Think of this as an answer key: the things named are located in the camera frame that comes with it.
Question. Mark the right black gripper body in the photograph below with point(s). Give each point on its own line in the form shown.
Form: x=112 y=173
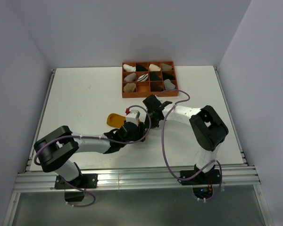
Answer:
x=154 y=123

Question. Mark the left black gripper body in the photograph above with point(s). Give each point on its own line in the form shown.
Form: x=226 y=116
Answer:
x=140 y=129

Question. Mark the mustard yellow sock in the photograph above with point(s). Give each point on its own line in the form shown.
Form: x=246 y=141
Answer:
x=115 y=120

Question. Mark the dark brown sock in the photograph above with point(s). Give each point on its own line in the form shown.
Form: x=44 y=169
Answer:
x=155 y=87

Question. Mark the grey sock black stripes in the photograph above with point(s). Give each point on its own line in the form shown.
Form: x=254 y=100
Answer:
x=168 y=85

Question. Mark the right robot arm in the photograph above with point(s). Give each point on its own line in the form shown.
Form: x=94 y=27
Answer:
x=208 y=128

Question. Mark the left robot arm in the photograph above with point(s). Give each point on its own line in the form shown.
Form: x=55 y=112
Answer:
x=54 y=150

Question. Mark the dark green rolled sock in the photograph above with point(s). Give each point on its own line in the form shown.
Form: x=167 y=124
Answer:
x=154 y=77

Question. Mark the orange compartment tray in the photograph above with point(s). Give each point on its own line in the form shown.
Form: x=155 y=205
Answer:
x=143 y=88

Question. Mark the white black striped rolled sock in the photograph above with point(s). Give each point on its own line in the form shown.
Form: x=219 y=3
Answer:
x=143 y=77

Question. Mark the beige rolled sock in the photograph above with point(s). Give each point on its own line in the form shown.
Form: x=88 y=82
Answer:
x=129 y=87

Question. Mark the black rolled sock right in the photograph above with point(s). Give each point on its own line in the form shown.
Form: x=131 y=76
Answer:
x=168 y=76

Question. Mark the grey rolled sock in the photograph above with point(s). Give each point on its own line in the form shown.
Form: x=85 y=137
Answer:
x=130 y=77

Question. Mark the cream rolled sock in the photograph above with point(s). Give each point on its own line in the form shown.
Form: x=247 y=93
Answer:
x=153 y=67

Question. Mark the taupe rolled sock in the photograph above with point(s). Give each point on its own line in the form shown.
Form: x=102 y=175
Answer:
x=166 y=67

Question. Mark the black rolled sock top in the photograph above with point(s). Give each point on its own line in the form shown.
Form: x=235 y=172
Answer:
x=140 y=68

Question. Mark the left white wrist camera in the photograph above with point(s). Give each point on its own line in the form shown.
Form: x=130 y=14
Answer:
x=132 y=116

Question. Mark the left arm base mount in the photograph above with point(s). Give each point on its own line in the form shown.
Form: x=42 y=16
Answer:
x=84 y=181

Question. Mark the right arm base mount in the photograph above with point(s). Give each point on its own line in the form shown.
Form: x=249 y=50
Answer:
x=208 y=185

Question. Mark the aluminium frame rail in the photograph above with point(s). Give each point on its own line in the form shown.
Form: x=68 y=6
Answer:
x=140 y=197

